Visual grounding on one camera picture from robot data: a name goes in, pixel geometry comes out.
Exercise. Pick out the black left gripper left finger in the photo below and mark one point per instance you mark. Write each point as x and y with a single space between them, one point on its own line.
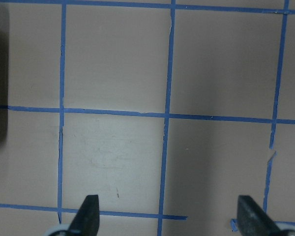
87 220

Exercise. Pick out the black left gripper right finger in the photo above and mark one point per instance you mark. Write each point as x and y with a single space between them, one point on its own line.
252 220

